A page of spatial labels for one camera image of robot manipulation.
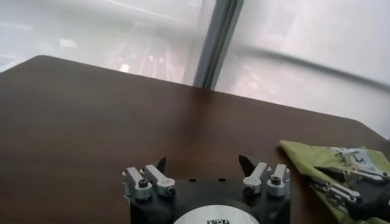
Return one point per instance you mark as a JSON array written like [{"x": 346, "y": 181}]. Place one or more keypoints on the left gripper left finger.
[{"x": 152, "y": 182}]

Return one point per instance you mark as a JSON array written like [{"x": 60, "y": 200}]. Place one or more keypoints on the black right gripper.
[{"x": 374, "y": 201}]

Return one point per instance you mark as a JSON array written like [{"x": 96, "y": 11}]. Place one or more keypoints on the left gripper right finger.
[{"x": 268, "y": 179}]

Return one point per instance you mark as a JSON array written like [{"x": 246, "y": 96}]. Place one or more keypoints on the green t-shirt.
[{"x": 307, "y": 155}]

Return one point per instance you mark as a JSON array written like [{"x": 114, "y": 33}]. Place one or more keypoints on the grey vertical window mullion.
[{"x": 217, "y": 42}]

